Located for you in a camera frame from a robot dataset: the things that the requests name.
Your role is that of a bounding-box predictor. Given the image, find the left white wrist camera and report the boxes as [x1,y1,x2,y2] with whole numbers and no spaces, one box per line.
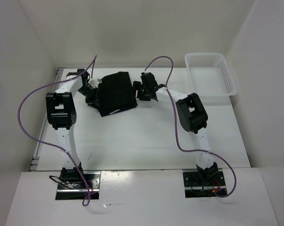
[89,79,102,89]

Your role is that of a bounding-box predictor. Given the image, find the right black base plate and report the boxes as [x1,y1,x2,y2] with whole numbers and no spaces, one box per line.
[183,170,227,198]

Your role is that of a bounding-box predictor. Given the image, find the white perforated plastic basket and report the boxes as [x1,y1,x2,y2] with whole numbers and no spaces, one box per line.
[185,53,238,97]

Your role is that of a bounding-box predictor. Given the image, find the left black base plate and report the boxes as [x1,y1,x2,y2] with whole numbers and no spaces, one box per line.
[51,172,101,201]

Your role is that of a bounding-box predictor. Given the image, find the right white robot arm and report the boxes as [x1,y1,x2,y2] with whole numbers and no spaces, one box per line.
[133,73,218,186]

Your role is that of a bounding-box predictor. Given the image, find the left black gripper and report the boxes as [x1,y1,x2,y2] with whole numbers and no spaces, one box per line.
[77,85,103,110]

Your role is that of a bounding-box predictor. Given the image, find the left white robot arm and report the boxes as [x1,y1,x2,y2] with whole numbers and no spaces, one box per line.
[46,69,97,188]

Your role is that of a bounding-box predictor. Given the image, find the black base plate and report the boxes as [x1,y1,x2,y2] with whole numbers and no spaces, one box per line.
[183,170,227,198]
[51,172,101,201]

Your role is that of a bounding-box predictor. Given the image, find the black shorts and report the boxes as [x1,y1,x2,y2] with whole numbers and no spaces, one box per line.
[93,72,137,117]

